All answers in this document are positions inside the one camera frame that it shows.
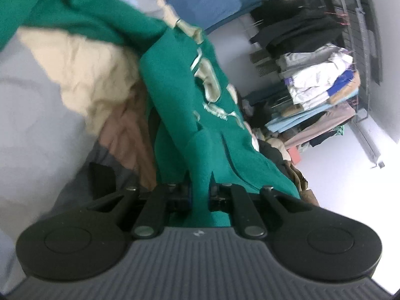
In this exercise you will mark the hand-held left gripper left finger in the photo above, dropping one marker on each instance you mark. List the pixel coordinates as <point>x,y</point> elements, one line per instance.
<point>178,198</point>

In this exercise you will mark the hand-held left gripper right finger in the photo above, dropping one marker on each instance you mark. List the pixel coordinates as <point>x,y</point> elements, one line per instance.
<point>218,198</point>

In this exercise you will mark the green hoodie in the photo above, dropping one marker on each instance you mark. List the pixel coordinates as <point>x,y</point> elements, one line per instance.
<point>187,84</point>

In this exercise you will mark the green clothes hangers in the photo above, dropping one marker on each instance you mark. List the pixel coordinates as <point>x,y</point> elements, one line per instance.
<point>340,130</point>

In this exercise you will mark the metal clothes rack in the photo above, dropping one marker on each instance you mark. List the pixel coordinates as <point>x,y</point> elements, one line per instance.
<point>362,68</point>

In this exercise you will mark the dark cloth pile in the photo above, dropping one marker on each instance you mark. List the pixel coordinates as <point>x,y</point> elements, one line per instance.
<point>275,159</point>

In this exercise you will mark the khaki cloth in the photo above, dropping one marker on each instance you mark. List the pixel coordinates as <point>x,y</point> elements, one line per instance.
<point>276,143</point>

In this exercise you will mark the brown cloth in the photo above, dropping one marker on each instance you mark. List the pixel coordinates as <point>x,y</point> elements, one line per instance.
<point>304,187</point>

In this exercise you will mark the dark teal hanging garment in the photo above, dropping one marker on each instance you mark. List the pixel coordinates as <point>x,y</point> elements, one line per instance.
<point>265,97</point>

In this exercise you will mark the light blue hanging garment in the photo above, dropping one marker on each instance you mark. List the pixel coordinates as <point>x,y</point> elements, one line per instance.
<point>300,118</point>

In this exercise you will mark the dark patterned hanging garment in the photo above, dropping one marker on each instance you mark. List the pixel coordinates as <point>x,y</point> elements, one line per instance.
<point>322,137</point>

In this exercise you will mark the striped hanging garment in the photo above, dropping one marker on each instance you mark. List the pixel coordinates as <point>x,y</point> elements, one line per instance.
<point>265,67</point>

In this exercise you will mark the pink hanging garment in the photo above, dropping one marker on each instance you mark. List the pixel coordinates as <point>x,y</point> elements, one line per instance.
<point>331,115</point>

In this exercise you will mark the white puffer jacket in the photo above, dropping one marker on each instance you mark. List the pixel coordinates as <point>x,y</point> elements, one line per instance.
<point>312,78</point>

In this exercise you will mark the white air conditioner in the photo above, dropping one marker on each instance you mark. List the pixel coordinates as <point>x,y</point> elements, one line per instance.
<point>367,140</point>

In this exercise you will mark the tan hanging coat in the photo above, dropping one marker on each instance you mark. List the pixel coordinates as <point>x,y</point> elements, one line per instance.
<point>348,92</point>

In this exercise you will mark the blue folding mattress pad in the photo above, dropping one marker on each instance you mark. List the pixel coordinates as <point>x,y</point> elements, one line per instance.
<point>203,3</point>

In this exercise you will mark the black frame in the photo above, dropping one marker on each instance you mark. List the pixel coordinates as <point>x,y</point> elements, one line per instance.
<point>373,37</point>

